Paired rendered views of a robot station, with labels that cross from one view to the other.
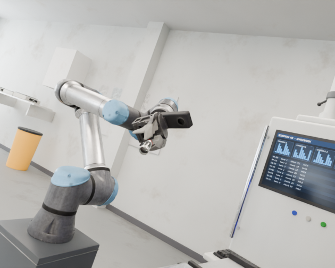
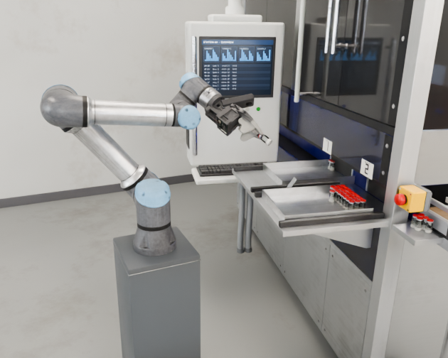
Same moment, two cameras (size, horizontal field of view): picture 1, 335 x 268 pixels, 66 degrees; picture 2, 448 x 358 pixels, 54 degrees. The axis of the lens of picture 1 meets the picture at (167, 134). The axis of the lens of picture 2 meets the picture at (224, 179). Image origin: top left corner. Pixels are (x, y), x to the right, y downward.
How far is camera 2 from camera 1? 1.32 m
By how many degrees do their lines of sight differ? 59
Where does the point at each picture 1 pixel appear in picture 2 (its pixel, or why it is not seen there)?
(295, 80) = not seen: outside the picture
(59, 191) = (165, 209)
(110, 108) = (191, 118)
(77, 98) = (124, 117)
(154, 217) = not seen: outside the picture
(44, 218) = (163, 236)
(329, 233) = (263, 113)
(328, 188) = (255, 79)
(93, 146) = (122, 154)
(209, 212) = (40, 136)
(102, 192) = not seen: hidden behind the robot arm
